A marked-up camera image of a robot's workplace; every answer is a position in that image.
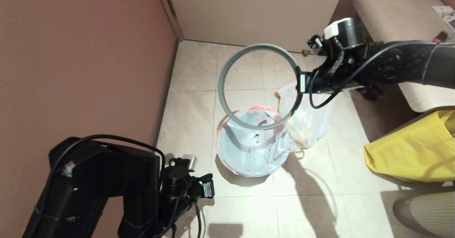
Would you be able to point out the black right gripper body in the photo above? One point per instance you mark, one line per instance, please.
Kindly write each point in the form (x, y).
(318, 81)

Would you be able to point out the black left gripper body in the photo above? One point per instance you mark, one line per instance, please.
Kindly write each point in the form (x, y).
(204, 188)

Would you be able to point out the white trash bag with rubbish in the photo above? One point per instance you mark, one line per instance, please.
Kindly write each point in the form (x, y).
(312, 124)

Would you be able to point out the white red-printed bag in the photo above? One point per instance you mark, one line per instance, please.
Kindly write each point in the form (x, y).
(249, 152)

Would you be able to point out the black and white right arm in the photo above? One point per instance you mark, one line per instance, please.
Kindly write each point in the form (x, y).
(391, 60)

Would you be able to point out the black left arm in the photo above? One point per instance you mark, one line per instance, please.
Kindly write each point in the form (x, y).
(106, 181)

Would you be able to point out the yellow fabric bag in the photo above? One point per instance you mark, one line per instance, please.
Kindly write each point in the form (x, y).
(408, 156)

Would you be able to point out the round metal floor drain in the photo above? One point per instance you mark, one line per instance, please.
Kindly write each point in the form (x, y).
(170, 157)

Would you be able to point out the black slipper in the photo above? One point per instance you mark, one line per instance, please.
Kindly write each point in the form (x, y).
(371, 93)

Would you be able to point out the white door panel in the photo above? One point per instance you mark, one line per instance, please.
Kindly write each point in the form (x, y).
(256, 14)

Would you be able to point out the beige wood-grain bench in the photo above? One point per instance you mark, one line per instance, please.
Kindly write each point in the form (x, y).
(398, 14)

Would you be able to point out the dark baseboard strip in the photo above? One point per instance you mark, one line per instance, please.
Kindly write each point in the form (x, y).
(167, 88)

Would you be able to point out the black remote with red button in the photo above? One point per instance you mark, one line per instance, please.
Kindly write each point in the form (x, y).
(440, 37)

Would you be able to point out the printed paper card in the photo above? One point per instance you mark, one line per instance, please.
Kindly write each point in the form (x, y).
(444, 15)

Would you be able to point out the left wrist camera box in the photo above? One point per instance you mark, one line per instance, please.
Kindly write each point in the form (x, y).
(190, 161)

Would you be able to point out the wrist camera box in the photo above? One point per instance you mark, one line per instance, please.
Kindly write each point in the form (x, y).
(315, 42)
(190, 161)

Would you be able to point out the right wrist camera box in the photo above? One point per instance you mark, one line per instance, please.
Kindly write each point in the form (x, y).
(315, 42)

